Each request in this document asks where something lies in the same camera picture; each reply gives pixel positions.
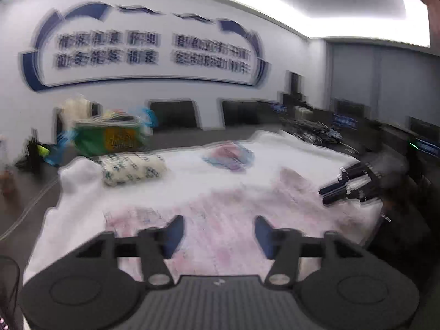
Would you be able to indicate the black leather chair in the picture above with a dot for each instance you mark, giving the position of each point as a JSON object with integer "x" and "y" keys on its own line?
{"x": 173, "y": 115}
{"x": 240, "y": 112}

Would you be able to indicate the folded cream green-flowered cloth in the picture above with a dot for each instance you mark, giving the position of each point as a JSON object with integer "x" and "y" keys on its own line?
{"x": 132, "y": 168}

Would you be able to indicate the white fluffy blanket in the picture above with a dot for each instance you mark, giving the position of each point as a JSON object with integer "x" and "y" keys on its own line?
{"x": 82, "y": 192}

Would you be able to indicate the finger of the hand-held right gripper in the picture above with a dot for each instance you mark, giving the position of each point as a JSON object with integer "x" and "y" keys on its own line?
{"x": 331, "y": 188}
{"x": 335, "y": 198}

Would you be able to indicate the blue name plate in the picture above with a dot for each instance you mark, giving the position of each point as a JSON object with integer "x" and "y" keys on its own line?
{"x": 343, "y": 121}
{"x": 279, "y": 108}

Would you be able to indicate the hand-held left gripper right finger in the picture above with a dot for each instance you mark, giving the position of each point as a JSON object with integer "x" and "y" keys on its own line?
{"x": 264, "y": 237}

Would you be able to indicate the pink floral garment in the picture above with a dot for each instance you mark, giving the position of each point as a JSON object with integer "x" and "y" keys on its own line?
{"x": 223, "y": 213}

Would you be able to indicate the blue lettered wall sign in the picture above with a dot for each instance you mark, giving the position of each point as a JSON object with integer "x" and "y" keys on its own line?
{"x": 144, "y": 51}

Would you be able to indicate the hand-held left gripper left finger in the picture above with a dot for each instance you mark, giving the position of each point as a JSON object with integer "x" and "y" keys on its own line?
{"x": 175, "y": 233}

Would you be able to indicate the black handheld radios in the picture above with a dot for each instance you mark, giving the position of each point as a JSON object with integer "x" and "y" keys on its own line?
{"x": 32, "y": 151}

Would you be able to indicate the black desk monitor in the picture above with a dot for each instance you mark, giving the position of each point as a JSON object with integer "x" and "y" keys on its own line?
{"x": 349, "y": 106}
{"x": 295, "y": 84}

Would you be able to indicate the pink and blue garment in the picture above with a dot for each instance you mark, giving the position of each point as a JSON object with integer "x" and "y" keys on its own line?
{"x": 228, "y": 156}

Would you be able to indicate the yellow-green item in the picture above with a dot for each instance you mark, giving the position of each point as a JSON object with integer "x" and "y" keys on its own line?
{"x": 43, "y": 150}

